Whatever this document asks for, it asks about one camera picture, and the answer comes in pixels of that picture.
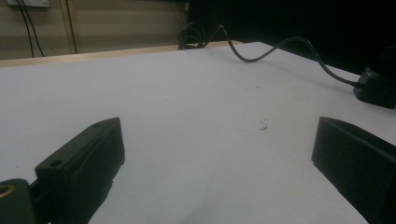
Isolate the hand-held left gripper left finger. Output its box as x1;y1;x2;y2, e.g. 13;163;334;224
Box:
35;117;126;224

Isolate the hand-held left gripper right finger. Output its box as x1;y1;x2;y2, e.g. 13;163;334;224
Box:
310;116;396;224

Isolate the white power strip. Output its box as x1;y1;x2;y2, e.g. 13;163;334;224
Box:
7;0;50;8

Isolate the thin black wall cable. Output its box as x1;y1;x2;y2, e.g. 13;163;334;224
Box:
21;0;45;58
17;0;35;59

